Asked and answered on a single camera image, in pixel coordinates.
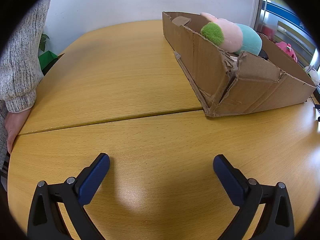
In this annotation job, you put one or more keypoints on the green box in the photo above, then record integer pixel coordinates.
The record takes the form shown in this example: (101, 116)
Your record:
(48, 60)

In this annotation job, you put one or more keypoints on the white panda plush toy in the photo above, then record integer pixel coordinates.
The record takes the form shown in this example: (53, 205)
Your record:
(312, 75)

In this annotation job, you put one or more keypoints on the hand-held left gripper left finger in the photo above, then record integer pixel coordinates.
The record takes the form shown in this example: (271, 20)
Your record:
(93, 177)

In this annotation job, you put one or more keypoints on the brown cardboard box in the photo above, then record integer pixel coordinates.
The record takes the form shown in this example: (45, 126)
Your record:
(250, 92)

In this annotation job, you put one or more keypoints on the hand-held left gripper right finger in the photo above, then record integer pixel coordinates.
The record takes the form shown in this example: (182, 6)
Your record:
(228, 180)

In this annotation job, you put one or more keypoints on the glass door with blue band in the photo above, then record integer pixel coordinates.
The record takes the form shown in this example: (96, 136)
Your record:
(285, 17)

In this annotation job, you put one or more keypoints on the pink teal green plush toy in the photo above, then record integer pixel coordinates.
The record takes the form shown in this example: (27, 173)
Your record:
(232, 35)

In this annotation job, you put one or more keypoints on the green potted plant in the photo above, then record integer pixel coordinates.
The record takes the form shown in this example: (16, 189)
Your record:
(43, 41)

